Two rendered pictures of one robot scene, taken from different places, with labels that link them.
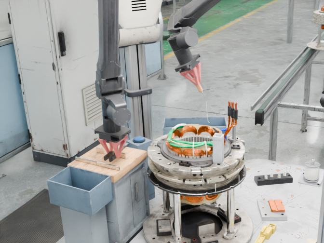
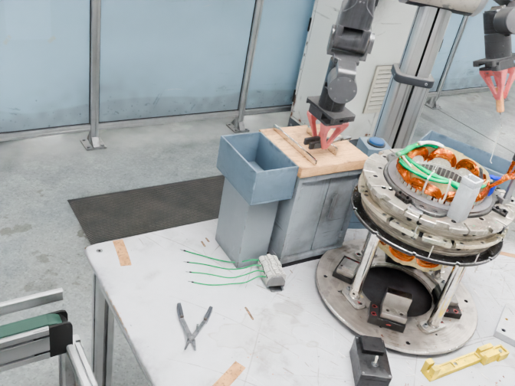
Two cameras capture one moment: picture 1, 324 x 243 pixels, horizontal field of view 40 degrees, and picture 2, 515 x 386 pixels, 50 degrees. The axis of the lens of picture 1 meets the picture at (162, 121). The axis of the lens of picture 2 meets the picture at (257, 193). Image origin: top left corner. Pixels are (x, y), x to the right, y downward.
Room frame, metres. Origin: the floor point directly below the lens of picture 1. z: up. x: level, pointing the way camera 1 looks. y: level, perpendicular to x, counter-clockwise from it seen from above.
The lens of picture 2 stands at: (0.25, -0.18, 1.62)
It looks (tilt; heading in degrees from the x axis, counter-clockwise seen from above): 32 degrees down; 24
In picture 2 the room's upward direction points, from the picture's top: 11 degrees clockwise
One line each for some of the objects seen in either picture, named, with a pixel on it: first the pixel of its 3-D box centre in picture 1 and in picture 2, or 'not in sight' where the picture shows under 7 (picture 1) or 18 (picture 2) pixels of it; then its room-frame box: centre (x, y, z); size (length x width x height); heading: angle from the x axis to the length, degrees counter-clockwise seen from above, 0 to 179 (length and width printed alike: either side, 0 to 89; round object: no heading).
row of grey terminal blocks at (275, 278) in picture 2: not in sight; (271, 270); (1.20, 0.16, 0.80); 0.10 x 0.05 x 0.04; 46
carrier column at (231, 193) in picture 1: (230, 207); (447, 292); (1.27, -0.21, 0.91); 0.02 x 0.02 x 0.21
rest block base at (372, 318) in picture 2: (204, 242); (386, 316); (1.22, -0.12, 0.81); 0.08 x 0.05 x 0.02; 106
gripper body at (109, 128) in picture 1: (112, 124); (333, 98); (1.33, 0.16, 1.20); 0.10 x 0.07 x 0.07; 60
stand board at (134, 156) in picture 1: (108, 160); (313, 148); (1.37, 0.19, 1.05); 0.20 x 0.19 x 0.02; 149
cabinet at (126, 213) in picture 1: (112, 197); (300, 198); (1.37, 0.19, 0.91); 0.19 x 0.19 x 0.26; 59
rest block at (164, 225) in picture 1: (164, 224); (349, 266); (1.31, 0.01, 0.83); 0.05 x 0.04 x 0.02; 2
